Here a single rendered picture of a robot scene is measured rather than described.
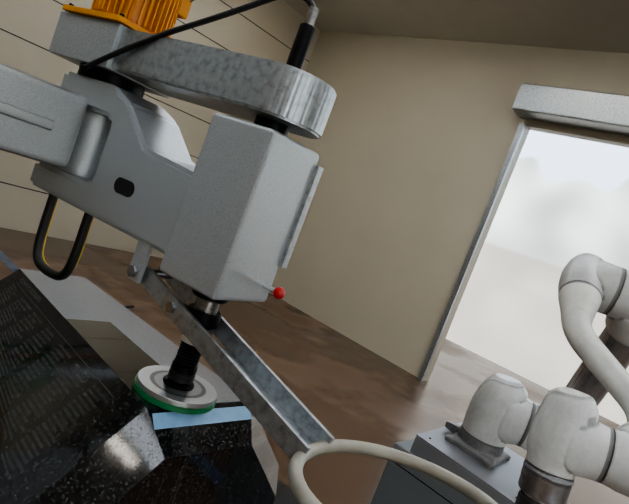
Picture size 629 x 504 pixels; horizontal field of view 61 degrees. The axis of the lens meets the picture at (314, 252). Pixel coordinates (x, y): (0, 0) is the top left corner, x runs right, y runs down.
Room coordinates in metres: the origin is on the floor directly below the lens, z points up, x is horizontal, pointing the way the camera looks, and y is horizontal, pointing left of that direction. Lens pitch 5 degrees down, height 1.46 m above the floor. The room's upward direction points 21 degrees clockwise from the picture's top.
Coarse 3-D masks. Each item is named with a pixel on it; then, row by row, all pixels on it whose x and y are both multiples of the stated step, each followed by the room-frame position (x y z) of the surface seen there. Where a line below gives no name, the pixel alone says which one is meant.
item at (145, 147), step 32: (96, 96) 1.56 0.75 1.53; (128, 96) 1.54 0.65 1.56; (128, 128) 1.47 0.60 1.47; (160, 128) 1.56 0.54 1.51; (128, 160) 1.45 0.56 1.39; (160, 160) 1.40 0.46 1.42; (64, 192) 1.56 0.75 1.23; (96, 192) 1.50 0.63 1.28; (128, 192) 1.43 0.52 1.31; (160, 192) 1.37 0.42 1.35; (128, 224) 1.41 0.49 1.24; (160, 224) 1.36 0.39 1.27
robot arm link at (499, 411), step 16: (496, 384) 1.75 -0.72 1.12; (512, 384) 1.74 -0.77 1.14; (480, 400) 1.76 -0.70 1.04; (496, 400) 1.73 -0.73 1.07; (512, 400) 1.72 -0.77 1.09; (528, 400) 1.76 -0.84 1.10; (480, 416) 1.74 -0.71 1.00; (496, 416) 1.72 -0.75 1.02; (512, 416) 1.71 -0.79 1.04; (528, 416) 1.71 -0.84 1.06; (480, 432) 1.73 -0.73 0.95; (496, 432) 1.72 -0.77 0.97; (512, 432) 1.71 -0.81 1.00
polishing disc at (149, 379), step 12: (144, 372) 1.36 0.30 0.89; (156, 372) 1.39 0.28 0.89; (144, 384) 1.29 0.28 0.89; (156, 384) 1.31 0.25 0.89; (204, 384) 1.43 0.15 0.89; (156, 396) 1.26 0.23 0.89; (168, 396) 1.27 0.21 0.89; (180, 396) 1.30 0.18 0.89; (192, 396) 1.32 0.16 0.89; (204, 396) 1.35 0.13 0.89; (216, 396) 1.38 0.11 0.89; (192, 408) 1.28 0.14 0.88
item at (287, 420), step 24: (168, 288) 1.37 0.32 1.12; (168, 312) 1.34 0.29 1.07; (192, 336) 1.29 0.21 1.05; (216, 336) 1.40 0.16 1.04; (240, 336) 1.37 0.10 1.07; (216, 360) 1.25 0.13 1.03; (240, 360) 1.35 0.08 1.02; (240, 384) 1.20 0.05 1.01; (264, 384) 1.30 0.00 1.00; (264, 408) 1.16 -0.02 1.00; (288, 408) 1.26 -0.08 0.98; (288, 432) 1.12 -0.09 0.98; (312, 432) 1.22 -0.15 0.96; (288, 456) 1.11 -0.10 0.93
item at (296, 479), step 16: (320, 448) 1.16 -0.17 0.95; (336, 448) 1.20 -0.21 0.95; (352, 448) 1.23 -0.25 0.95; (368, 448) 1.25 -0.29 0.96; (384, 448) 1.26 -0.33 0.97; (304, 464) 1.08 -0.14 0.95; (416, 464) 1.25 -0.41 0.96; (432, 464) 1.24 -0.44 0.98; (304, 480) 0.98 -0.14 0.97; (448, 480) 1.21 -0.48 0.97; (464, 480) 1.20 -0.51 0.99; (304, 496) 0.92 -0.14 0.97; (480, 496) 1.15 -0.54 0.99
